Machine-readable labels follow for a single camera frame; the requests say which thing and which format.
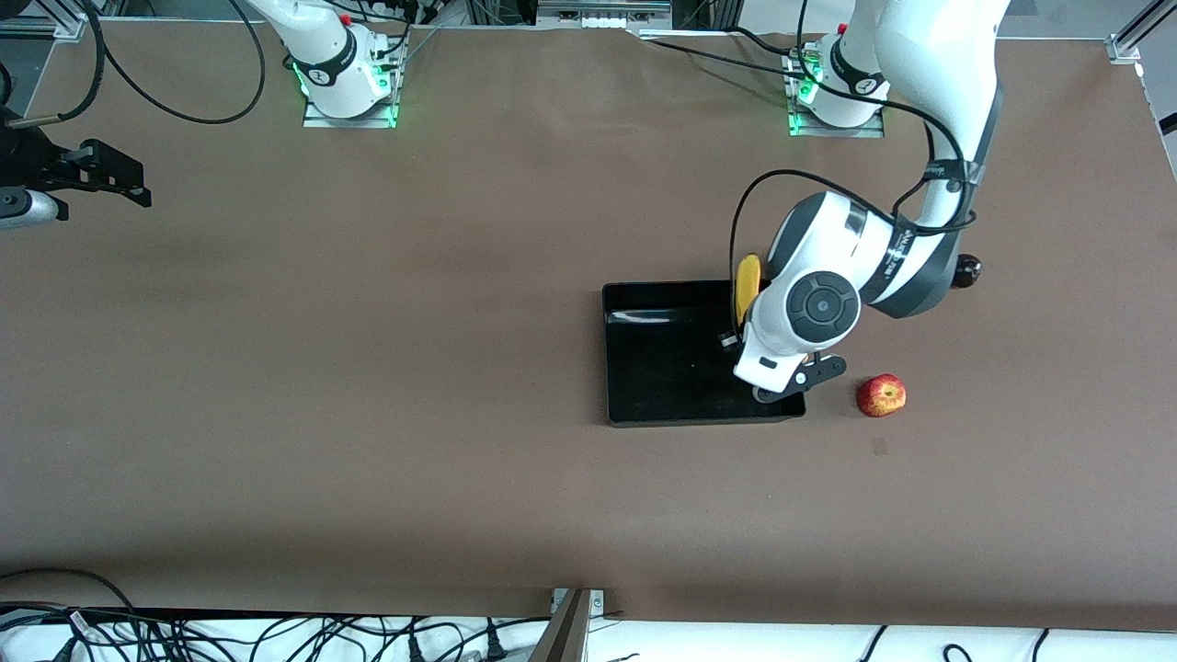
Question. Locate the dark purple eggplant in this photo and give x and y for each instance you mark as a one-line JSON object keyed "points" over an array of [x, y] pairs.
{"points": [[967, 271]]}

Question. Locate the black plastic tray box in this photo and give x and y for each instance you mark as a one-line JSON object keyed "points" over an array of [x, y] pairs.
{"points": [[657, 386]]}

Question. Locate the aluminium frame profile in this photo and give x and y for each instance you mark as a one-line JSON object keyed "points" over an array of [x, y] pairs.
{"points": [[37, 23], [1136, 32]]}

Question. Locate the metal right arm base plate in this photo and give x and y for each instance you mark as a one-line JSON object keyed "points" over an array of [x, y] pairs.
{"points": [[317, 118]]}

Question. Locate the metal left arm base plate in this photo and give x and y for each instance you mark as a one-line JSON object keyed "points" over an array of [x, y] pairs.
{"points": [[809, 129]]}

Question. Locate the white power strip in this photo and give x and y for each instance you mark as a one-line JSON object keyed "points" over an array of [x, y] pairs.
{"points": [[602, 11]]}

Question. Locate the red yellow apple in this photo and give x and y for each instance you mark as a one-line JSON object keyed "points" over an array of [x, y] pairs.
{"points": [[881, 395]]}

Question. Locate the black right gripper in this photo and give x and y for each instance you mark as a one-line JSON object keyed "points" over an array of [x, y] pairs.
{"points": [[32, 159]]}

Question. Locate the small metal edge bracket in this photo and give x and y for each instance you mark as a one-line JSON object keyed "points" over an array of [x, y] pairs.
{"points": [[596, 599]]}

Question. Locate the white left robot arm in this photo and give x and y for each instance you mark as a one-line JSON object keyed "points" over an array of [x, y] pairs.
{"points": [[823, 308]]}

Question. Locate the yellow banana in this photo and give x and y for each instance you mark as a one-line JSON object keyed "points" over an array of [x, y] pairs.
{"points": [[748, 285]]}

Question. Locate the grey slanted beam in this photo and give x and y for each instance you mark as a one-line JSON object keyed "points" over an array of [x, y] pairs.
{"points": [[565, 634]]}

